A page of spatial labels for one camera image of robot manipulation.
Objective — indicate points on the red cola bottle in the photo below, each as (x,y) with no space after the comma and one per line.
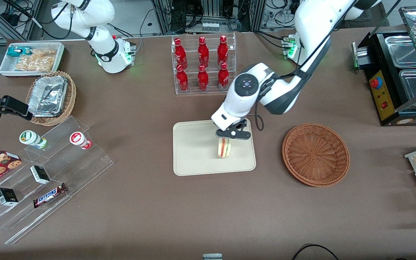
(223,78)
(203,53)
(222,52)
(182,80)
(203,79)
(180,54)

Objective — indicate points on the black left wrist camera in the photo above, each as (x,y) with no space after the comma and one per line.
(239,125)

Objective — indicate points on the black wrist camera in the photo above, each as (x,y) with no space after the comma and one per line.
(14,105)
(239,125)

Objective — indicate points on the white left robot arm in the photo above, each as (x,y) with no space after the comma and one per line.
(246,86)

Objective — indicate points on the white plastic snack bin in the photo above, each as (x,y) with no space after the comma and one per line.
(5,66)

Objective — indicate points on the teal snack packet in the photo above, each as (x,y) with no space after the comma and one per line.
(16,51)

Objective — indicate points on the red lid yogurt cup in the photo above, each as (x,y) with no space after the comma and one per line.
(78,139)

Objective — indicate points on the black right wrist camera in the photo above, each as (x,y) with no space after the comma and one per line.
(14,105)

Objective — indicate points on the green lid yogurt cup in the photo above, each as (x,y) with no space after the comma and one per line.
(31,138)

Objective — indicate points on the beige plastic tray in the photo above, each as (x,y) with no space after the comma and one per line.
(193,151)

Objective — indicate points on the clear bag of chips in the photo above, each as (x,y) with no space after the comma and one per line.
(36,61)

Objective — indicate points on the small white grey device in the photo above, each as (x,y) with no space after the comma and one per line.
(212,256)

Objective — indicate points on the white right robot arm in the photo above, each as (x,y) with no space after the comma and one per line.
(101,47)

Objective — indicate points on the small black box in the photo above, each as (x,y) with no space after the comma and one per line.
(40,174)
(7,196)

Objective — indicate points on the black hot food display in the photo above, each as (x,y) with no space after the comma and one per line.
(385,104)

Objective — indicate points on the triangle sandwich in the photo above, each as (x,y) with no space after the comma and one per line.
(224,148)

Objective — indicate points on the round brown wicker basket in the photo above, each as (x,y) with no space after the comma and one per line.
(316,155)

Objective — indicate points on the aluminium foil tray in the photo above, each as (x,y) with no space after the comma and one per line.
(47,95)

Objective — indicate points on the clear acrylic stepped shelf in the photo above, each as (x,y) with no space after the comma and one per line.
(85,169)

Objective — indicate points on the Snickers chocolate bar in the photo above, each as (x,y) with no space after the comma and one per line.
(49,195)

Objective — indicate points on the wicker basket with foil trays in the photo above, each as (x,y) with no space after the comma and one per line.
(71,94)

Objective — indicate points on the clear acrylic bottle rack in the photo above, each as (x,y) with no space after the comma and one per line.
(211,88)

